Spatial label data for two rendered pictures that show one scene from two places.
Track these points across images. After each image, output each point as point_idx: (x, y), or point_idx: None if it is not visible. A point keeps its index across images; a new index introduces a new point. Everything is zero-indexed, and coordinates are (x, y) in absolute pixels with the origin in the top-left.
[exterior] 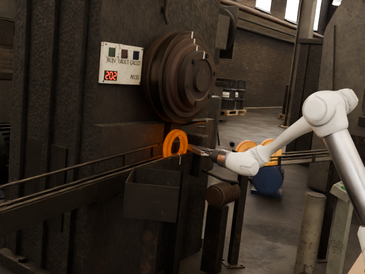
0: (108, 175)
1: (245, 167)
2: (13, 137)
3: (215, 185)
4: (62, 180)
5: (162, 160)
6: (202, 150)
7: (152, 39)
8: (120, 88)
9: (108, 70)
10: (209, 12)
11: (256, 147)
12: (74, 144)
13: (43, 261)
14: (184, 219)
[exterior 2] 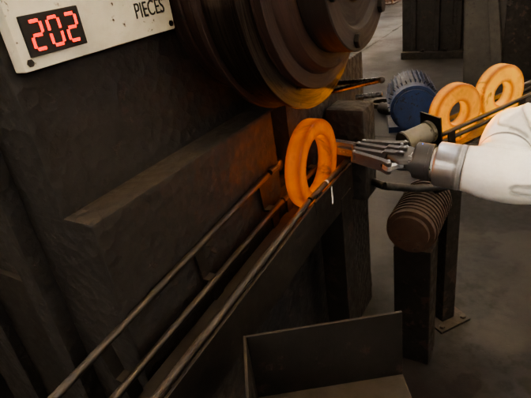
0: (169, 381)
1: (529, 189)
2: None
3: (408, 210)
4: (51, 351)
5: (288, 206)
6: (382, 153)
7: None
8: (116, 62)
9: (37, 12)
10: None
11: (521, 112)
12: (35, 283)
13: None
14: (357, 296)
